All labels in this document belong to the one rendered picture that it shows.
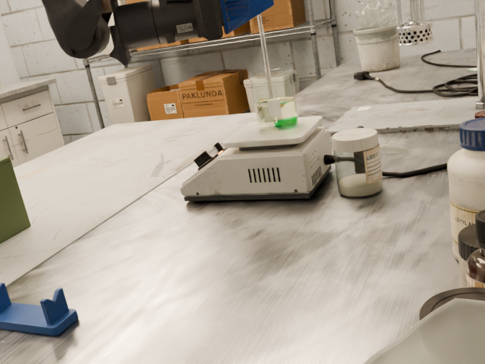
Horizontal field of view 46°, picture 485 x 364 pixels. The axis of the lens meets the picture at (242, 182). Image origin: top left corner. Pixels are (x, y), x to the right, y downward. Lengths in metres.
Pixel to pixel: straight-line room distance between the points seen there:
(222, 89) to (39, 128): 1.29
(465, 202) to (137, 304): 0.33
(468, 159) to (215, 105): 2.64
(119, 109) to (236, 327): 3.00
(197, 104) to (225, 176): 2.39
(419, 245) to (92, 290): 0.35
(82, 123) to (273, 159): 3.53
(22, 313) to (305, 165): 0.39
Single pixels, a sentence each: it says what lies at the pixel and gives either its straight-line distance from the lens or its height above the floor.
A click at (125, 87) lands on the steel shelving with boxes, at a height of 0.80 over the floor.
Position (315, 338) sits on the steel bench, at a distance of 0.48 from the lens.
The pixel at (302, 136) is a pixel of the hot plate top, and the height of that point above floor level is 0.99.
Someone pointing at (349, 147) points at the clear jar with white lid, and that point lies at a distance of 0.73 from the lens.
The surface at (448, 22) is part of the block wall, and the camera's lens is 3.15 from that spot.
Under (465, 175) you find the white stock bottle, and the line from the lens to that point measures 0.53.
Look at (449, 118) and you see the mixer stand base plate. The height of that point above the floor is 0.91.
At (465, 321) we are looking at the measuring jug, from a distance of 0.23.
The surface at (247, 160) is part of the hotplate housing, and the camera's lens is 0.77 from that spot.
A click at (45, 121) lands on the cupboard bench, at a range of 3.84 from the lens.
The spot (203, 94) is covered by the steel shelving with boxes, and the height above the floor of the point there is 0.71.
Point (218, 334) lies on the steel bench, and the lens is 0.51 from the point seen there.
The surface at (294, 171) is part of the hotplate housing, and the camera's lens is 0.76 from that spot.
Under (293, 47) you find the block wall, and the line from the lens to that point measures 3.33.
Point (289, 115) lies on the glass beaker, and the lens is 0.79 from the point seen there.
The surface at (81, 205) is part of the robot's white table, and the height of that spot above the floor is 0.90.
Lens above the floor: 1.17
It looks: 18 degrees down
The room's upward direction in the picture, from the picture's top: 10 degrees counter-clockwise
